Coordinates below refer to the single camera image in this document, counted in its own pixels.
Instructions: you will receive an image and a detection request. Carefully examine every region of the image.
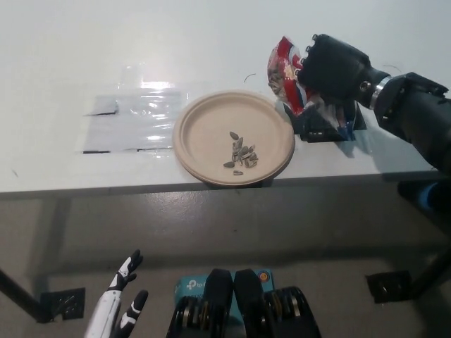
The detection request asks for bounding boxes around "sunflower seeds pile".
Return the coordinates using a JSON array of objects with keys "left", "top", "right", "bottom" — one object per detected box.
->
[{"left": 222, "top": 130, "right": 260, "bottom": 176}]

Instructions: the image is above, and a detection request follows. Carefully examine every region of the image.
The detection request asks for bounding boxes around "red blue sunflower seed bag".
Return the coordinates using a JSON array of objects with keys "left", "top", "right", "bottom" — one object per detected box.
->
[{"left": 266, "top": 35, "right": 357, "bottom": 142}]

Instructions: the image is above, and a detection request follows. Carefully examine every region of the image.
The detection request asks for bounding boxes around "black tape patch on table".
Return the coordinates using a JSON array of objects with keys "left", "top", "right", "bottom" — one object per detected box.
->
[{"left": 290, "top": 104, "right": 367, "bottom": 144}]

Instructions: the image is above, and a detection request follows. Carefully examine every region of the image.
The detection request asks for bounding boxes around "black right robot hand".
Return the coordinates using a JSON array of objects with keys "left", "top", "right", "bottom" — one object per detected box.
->
[{"left": 295, "top": 33, "right": 390, "bottom": 106}]

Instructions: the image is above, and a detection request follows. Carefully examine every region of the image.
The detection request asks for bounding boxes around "black and blue device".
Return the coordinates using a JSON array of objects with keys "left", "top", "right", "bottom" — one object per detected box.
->
[{"left": 397, "top": 178, "right": 451, "bottom": 214}]

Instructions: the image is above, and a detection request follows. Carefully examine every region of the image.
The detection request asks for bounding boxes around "clear plastic sheet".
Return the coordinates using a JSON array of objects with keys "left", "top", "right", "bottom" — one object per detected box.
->
[{"left": 75, "top": 84, "right": 190, "bottom": 156}]

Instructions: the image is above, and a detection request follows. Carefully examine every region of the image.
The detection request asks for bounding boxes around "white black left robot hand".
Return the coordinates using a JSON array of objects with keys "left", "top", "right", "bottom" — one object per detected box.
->
[{"left": 83, "top": 249, "right": 149, "bottom": 338}]

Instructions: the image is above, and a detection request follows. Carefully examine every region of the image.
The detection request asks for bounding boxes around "black table leg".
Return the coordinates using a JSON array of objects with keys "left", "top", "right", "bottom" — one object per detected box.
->
[
  {"left": 410, "top": 246, "right": 451, "bottom": 300},
  {"left": 0, "top": 267, "right": 50, "bottom": 325}
]

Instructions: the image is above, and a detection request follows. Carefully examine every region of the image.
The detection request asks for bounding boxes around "teal router box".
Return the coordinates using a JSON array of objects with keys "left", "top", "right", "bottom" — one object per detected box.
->
[{"left": 175, "top": 269, "right": 274, "bottom": 338}]

